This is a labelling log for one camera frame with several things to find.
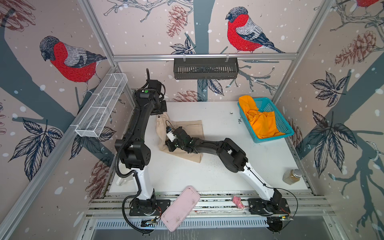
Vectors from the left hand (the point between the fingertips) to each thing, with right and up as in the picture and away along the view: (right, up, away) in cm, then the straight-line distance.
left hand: (160, 110), depth 84 cm
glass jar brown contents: (+71, -35, -9) cm, 79 cm away
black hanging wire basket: (+28, +30, +20) cm, 45 cm away
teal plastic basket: (+75, +5, +28) cm, 80 cm away
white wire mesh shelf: (-29, -7, -14) cm, 33 cm away
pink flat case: (+11, -51, -14) cm, 54 cm away
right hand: (0, -22, +12) cm, 25 cm away
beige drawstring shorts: (+19, -12, +20) cm, 30 cm away
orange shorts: (+66, -8, +13) cm, 68 cm away
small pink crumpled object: (+41, -46, -12) cm, 63 cm away
